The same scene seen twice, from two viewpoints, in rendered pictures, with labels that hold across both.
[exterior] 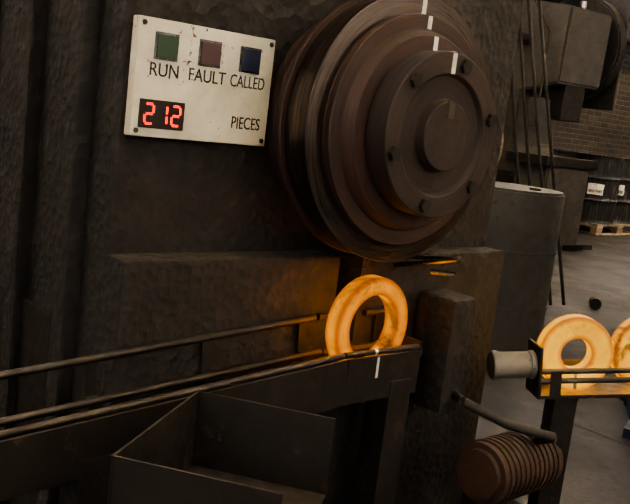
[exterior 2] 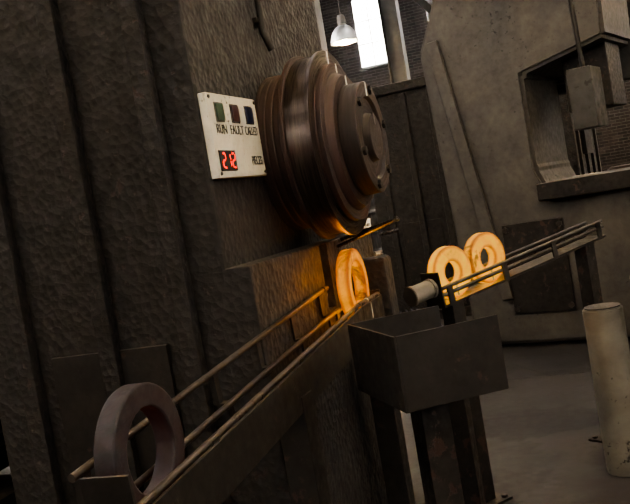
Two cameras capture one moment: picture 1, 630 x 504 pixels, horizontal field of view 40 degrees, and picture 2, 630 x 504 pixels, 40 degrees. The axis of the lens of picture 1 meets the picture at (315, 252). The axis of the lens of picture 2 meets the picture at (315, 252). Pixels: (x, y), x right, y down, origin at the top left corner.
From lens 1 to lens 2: 1.08 m
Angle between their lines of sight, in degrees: 29
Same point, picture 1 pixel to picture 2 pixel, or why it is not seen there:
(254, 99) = (256, 142)
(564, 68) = not seen: hidden behind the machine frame
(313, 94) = (310, 124)
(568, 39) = not seen: hidden behind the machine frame
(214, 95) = (242, 142)
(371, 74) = (333, 104)
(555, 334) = (438, 262)
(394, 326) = (364, 282)
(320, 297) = (318, 276)
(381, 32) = (324, 77)
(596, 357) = (463, 269)
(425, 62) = (358, 89)
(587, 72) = not seen: hidden behind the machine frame
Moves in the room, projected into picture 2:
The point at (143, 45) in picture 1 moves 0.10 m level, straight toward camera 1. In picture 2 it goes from (211, 113) to (239, 103)
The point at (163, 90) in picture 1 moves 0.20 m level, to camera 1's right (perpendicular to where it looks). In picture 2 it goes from (224, 143) to (306, 133)
